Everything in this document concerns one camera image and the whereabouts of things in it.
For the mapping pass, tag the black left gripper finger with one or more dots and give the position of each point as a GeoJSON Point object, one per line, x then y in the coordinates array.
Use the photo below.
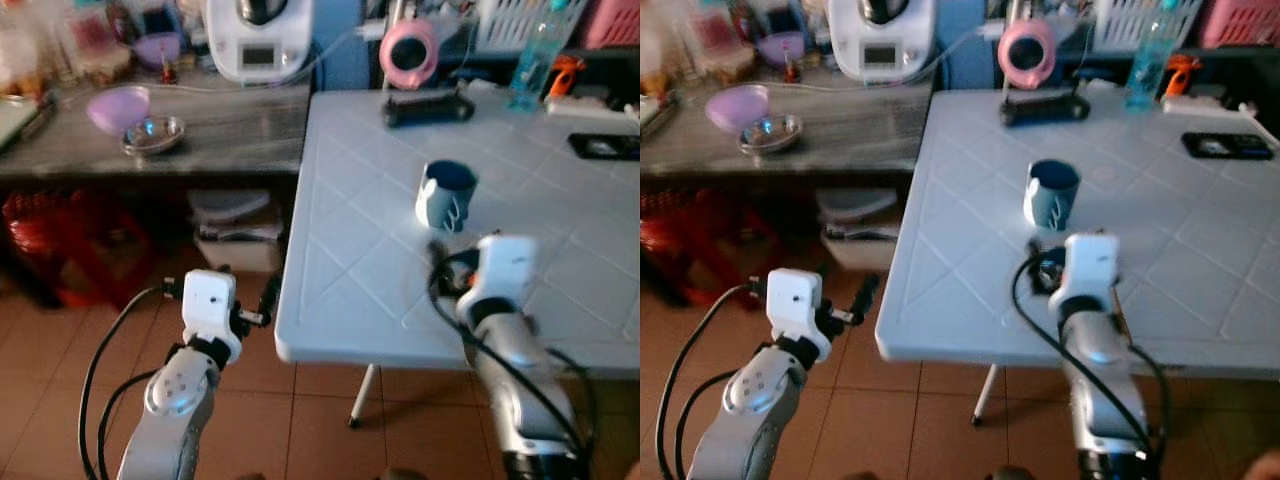
{"type": "Point", "coordinates": [270, 295]}
{"type": "Point", "coordinates": [865, 292]}

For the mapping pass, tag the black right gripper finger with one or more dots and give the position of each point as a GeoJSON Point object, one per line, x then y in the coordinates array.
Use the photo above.
{"type": "Point", "coordinates": [437, 250]}
{"type": "Point", "coordinates": [1037, 245]}

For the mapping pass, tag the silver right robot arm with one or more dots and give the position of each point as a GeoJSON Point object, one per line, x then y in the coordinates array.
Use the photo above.
{"type": "Point", "coordinates": [520, 380]}
{"type": "Point", "coordinates": [1100, 370]}

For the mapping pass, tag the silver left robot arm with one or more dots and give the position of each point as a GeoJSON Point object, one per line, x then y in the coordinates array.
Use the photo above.
{"type": "Point", "coordinates": [755, 395]}
{"type": "Point", "coordinates": [172, 400]}

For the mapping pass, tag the blue ceramic mug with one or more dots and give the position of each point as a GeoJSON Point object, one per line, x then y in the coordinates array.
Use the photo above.
{"type": "Point", "coordinates": [1050, 198]}
{"type": "Point", "coordinates": [445, 200]}

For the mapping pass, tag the white plastic folding table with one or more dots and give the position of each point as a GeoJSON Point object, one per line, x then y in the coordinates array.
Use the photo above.
{"type": "Point", "coordinates": [380, 250]}
{"type": "Point", "coordinates": [1180, 230]}

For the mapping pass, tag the white storage box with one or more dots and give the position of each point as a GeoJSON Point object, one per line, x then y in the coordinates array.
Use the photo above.
{"type": "Point", "coordinates": [235, 230]}
{"type": "Point", "coordinates": [860, 230]}

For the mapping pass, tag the black oblong device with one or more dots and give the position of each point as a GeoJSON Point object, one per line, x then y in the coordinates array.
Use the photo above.
{"type": "Point", "coordinates": [1045, 107]}
{"type": "Point", "coordinates": [428, 108]}

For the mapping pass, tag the grey stone counter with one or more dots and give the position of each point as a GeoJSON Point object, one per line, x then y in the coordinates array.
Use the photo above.
{"type": "Point", "coordinates": [230, 130]}
{"type": "Point", "coordinates": [860, 130]}

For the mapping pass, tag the red plastic stool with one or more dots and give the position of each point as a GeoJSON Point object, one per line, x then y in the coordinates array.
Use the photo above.
{"type": "Point", "coordinates": [60, 240]}
{"type": "Point", "coordinates": [685, 240]}

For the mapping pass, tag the small metal bowl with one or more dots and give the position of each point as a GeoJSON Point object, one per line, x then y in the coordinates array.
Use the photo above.
{"type": "Point", "coordinates": [160, 138]}
{"type": "Point", "coordinates": [775, 135]}

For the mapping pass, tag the pink round device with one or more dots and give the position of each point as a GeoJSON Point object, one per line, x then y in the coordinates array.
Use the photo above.
{"type": "Point", "coordinates": [1027, 52]}
{"type": "Point", "coordinates": [408, 52]}

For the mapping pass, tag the black flat phone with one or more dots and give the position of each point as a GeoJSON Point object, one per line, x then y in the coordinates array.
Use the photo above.
{"type": "Point", "coordinates": [605, 147]}
{"type": "Point", "coordinates": [1228, 146]}

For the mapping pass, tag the clear blue plastic bottle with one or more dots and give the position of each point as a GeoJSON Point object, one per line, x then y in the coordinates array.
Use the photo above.
{"type": "Point", "coordinates": [535, 65]}
{"type": "Point", "coordinates": [1152, 60]}

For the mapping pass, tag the white power strip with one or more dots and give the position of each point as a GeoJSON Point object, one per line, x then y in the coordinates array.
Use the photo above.
{"type": "Point", "coordinates": [600, 110]}
{"type": "Point", "coordinates": [1230, 103]}

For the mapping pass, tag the orange tool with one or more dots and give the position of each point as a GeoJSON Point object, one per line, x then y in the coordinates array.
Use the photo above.
{"type": "Point", "coordinates": [565, 75]}
{"type": "Point", "coordinates": [1182, 75]}

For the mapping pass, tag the purple plastic bowl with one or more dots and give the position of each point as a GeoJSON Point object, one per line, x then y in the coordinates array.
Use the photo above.
{"type": "Point", "coordinates": [117, 108]}
{"type": "Point", "coordinates": [735, 108]}

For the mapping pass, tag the white plastic basket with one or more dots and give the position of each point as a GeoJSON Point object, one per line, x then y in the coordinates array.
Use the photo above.
{"type": "Point", "coordinates": [510, 25]}
{"type": "Point", "coordinates": [1125, 25]}

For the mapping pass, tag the white kitchen appliance with display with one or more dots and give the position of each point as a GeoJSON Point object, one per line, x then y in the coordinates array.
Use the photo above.
{"type": "Point", "coordinates": [880, 40]}
{"type": "Point", "coordinates": [258, 40]}

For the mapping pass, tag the small purple cup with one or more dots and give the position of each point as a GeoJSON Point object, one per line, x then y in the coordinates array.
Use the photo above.
{"type": "Point", "coordinates": [157, 48]}
{"type": "Point", "coordinates": [780, 48]}

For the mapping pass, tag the pink plastic basket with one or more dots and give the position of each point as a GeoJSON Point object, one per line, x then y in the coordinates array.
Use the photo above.
{"type": "Point", "coordinates": [1240, 22]}
{"type": "Point", "coordinates": [612, 22]}

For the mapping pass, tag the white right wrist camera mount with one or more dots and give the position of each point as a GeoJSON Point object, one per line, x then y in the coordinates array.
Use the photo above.
{"type": "Point", "coordinates": [503, 268]}
{"type": "Point", "coordinates": [1090, 265]}

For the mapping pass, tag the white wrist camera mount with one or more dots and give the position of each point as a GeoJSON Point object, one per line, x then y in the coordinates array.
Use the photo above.
{"type": "Point", "coordinates": [208, 300]}
{"type": "Point", "coordinates": [503, 268]}
{"type": "Point", "coordinates": [1090, 265]}
{"type": "Point", "coordinates": [795, 298]}

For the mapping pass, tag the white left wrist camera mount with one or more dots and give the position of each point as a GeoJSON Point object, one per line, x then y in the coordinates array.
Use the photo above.
{"type": "Point", "coordinates": [208, 300]}
{"type": "Point", "coordinates": [795, 298]}

